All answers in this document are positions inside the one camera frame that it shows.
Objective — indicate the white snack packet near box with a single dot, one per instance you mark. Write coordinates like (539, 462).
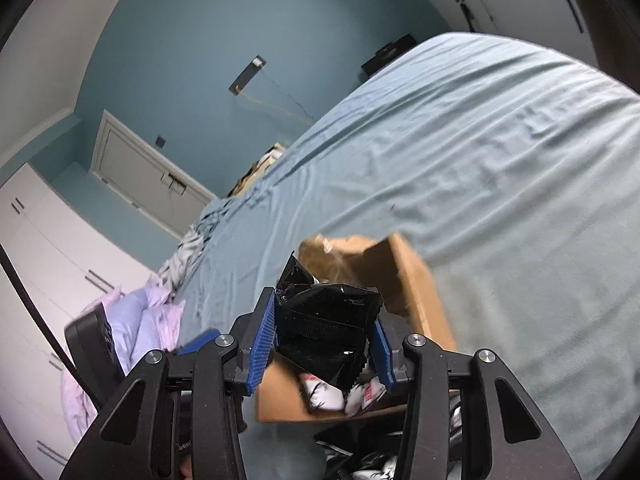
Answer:
(319, 395)

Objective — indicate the black box behind bed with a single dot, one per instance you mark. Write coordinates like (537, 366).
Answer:
(388, 54)

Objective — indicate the white cabinet unit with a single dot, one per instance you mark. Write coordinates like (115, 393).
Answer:
(593, 31)

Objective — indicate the box of items by bed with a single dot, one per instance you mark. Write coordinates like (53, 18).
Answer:
(257, 169)

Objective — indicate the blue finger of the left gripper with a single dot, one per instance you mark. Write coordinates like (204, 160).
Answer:
(192, 347)

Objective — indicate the teal bed sheet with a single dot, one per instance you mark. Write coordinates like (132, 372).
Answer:
(513, 171)

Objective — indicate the white deer snack packet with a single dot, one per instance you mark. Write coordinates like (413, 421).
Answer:
(363, 396)

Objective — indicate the white door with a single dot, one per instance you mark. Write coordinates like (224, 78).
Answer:
(147, 179)

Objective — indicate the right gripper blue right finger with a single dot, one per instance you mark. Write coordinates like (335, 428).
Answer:
(504, 433)

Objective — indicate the striped grey cloth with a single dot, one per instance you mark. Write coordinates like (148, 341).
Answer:
(177, 267)

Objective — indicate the black snack packet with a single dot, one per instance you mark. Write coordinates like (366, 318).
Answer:
(324, 328)

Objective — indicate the brown cardboard box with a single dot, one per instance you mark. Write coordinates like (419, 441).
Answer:
(407, 288)

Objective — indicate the white wardrobe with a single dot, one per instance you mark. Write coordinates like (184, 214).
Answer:
(65, 264)

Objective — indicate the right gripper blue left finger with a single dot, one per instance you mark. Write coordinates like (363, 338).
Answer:
(135, 435)

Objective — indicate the black wall bracket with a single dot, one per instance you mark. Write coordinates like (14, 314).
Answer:
(249, 72)

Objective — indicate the lilac duvet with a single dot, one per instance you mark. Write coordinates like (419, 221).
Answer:
(143, 320)

